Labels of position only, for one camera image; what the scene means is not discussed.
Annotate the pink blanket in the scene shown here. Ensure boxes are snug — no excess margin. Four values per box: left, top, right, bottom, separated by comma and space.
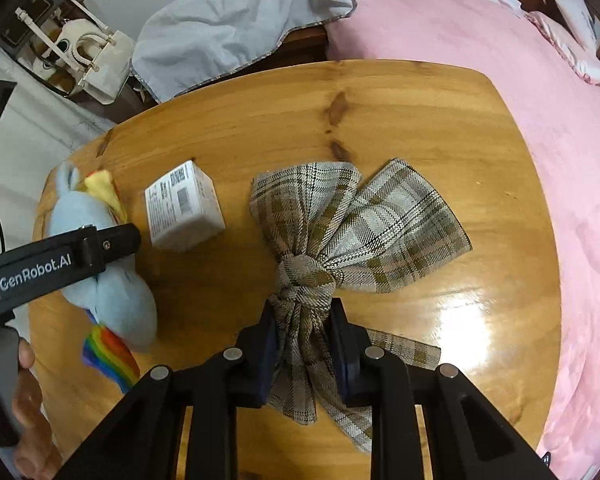
325, 0, 600, 480

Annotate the wooden bedside cabinet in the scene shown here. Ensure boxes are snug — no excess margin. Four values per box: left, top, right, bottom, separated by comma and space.
275, 22, 329, 68

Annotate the white pillow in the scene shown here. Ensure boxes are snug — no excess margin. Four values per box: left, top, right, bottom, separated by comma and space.
554, 0, 600, 56

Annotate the small white green box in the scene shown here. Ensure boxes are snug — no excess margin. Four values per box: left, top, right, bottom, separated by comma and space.
145, 160, 226, 252

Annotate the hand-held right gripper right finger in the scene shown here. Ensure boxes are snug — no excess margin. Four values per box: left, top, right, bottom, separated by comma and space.
329, 298, 556, 480

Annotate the plaid fabric bow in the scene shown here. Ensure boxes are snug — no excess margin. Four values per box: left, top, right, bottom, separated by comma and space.
250, 158, 473, 453

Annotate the white patterned curtain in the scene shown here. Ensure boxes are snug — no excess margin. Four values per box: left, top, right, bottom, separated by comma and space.
0, 45, 117, 243

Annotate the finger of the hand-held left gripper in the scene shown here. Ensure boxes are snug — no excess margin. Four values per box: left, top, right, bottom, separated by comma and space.
81, 223, 142, 273

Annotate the pink frilled pillow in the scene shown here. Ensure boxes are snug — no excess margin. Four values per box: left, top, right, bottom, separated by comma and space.
525, 10, 600, 92

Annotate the light blue pony plush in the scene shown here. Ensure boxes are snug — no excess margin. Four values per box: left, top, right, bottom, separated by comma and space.
45, 162, 158, 395

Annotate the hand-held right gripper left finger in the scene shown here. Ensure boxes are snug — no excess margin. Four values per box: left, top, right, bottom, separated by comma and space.
60, 302, 279, 480

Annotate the white handbag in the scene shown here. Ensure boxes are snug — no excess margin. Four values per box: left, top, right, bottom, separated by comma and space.
55, 19, 136, 106

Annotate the white bag strap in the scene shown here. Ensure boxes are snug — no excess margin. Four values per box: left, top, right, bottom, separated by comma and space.
16, 7, 89, 69

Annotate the person's left hand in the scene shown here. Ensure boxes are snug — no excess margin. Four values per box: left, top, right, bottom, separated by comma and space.
10, 337, 65, 480

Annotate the grey cloth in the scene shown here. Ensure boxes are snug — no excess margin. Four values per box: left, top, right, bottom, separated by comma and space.
131, 0, 359, 103

